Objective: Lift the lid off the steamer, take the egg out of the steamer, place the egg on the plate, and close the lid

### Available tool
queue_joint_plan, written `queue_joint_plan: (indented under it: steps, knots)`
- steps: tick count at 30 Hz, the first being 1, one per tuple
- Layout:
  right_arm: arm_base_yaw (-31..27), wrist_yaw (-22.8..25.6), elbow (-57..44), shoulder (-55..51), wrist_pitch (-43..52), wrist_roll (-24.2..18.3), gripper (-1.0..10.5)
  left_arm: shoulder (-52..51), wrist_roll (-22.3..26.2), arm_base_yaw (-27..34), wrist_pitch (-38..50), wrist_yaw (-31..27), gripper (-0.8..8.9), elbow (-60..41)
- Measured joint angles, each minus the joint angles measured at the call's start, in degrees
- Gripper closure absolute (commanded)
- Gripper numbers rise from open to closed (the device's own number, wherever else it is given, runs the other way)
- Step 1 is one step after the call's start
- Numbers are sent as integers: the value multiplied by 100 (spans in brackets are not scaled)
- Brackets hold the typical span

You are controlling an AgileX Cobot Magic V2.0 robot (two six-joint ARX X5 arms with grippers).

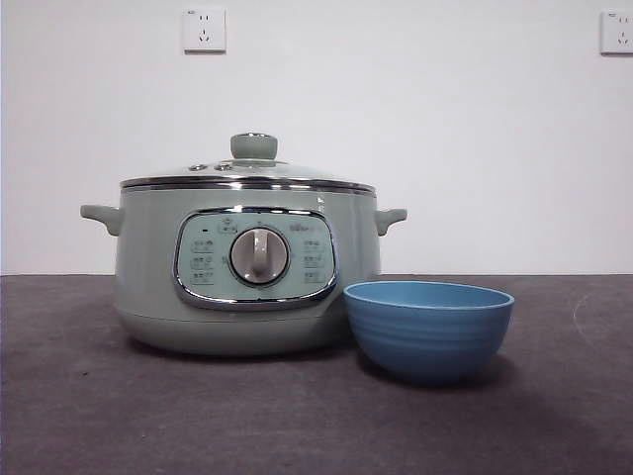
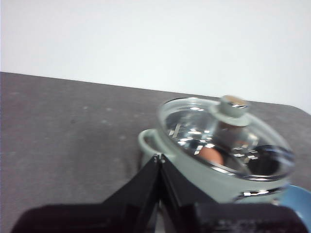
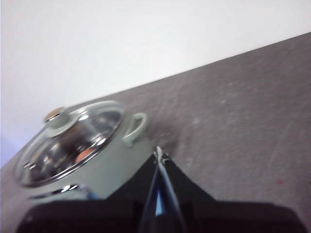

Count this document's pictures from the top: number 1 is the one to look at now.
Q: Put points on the glass lid with green knob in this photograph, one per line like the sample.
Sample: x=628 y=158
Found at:
x=252 y=146

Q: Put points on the pale green electric steamer pot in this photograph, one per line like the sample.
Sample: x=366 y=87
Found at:
x=148 y=277

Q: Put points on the blue ribbed bowl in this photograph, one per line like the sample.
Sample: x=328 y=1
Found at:
x=427 y=341

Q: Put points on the white wall socket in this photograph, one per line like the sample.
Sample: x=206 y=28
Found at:
x=205 y=30
x=618 y=32

